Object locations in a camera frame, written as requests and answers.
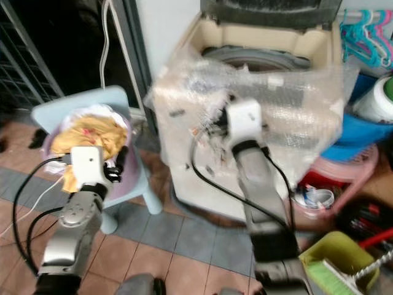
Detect beige top-load washing machine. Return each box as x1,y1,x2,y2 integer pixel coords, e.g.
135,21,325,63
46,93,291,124
150,0,356,226

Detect teal and pink clothes hangers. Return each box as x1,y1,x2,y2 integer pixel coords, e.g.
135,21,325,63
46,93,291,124
340,9,393,69

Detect lilac plastic laundry basin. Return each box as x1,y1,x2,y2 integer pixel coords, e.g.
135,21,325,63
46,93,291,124
44,106,136,199

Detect yellow garment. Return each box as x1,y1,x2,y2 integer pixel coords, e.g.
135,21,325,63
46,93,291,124
50,116,130,192

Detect white garment in basin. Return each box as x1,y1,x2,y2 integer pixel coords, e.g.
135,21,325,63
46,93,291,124
77,104,114,119

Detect clear bubble wrap sheet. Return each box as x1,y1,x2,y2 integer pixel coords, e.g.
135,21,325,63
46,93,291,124
147,49,358,162

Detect black shoe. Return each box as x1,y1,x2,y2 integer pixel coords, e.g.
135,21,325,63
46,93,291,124
27,128,48,149

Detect light blue plastic chair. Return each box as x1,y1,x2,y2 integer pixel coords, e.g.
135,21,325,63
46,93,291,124
30,85,164,235

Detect white cup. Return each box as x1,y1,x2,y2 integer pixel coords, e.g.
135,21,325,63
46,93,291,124
295,187,336,210

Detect metal window grille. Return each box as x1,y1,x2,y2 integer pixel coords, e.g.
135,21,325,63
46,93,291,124
0,0,57,112

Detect pink plastic basket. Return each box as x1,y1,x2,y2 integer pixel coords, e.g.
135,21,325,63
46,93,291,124
294,144,383,214

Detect blue plastic tub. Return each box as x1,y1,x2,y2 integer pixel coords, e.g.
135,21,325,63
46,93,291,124
321,113,393,162

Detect white jug with green lid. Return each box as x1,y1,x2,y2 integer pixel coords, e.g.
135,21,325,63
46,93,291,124
352,74,393,124

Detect red and black crate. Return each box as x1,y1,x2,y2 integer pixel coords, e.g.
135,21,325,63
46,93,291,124
337,199,393,248

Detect white bristle brush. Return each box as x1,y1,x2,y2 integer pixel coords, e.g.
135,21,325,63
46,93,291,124
312,257,383,295

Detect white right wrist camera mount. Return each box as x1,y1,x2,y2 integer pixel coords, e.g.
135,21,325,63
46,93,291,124
226,99,264,144

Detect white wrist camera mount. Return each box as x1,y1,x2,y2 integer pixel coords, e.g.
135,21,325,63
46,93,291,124
70,146,106,189
226,99,264,144

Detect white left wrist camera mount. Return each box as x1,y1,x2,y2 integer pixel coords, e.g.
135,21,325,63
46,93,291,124
70,146,106,189

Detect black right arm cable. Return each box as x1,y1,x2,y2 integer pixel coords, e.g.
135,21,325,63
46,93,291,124
190,129,298,234

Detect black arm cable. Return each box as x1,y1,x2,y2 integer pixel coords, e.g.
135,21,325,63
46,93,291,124
10,155,74,276
190,129,298,234

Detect thin white floor cable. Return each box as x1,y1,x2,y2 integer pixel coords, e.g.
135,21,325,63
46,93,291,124
0,177,67,239

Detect dark grey door frame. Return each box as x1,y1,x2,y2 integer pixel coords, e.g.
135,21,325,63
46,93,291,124
111,0,153,119

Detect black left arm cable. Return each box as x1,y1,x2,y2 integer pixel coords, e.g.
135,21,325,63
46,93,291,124
10,155,74,276

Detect white hanging wall cable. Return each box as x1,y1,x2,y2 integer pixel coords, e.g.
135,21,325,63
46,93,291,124
100,0,115,88

